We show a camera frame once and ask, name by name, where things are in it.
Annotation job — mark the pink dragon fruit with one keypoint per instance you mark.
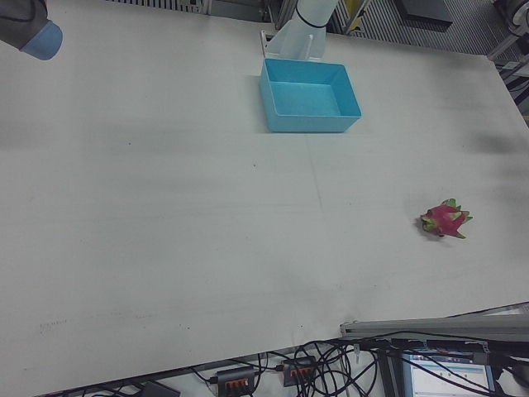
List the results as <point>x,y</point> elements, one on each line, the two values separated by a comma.
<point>444,219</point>

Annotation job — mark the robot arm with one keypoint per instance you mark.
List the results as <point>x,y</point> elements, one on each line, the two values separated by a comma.
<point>41,39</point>

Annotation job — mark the blue plastic bin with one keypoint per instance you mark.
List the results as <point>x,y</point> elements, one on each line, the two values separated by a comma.
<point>306,124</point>

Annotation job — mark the grey orange usb hub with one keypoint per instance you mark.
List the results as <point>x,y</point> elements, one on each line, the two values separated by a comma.
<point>235,375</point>
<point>298,371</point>

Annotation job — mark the ribbed aluminium table edge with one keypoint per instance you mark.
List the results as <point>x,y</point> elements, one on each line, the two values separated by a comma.
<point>124,5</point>

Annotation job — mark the black flat box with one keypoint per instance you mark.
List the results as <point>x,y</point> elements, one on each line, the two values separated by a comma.
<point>425,12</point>

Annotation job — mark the lit computer screen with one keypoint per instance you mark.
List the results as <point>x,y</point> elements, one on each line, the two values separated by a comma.
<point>446,376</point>

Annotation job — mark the white stand post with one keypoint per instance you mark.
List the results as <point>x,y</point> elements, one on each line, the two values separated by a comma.
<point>297,39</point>

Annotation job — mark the aluminium profile rail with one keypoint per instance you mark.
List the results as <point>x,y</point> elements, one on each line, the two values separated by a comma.
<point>413,326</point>

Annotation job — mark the yellow black marked frame post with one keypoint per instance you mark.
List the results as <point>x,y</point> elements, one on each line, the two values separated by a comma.
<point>351,16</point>

